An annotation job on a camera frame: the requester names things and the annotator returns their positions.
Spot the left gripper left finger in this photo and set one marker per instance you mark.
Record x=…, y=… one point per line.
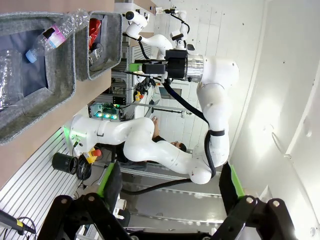
x=113, y=185

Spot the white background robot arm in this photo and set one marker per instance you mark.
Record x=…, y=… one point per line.
x=160, y=41
x=183, y=27

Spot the aluminium slotted base plate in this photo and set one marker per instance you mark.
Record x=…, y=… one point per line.
x=37, y=185

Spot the clear crushed plastic bottle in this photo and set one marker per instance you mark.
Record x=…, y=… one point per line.
x=11, y=80

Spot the yellow red emergency stop button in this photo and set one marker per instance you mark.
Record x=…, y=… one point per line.
x=138, y=95
x=96, y=152

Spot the black cylinder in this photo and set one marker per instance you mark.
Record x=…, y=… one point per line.
x=62, y=162

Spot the crushed red can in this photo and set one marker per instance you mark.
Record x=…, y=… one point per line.
x=95, y=27

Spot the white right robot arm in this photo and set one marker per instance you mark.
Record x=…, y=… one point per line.
x=140, y=140

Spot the electronics box with green lights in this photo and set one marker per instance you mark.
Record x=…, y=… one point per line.
x=105, y=110

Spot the grey fabric basket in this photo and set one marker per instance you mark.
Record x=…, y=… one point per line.
x=60, y=82
x=113, y=37

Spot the seated person in black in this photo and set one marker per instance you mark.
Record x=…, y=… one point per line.
x=160, y=140

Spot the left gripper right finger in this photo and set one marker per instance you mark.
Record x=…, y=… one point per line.
x=228, y=190

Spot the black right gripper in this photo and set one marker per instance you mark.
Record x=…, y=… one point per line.
x=176, y=65

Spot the black tool with yellow label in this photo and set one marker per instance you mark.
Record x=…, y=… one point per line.
x=20, y=223

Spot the pink label water bottle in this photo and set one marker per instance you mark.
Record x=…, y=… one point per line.
x=57, y=37

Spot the crushed black can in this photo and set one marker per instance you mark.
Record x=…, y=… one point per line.
x=96, y=53

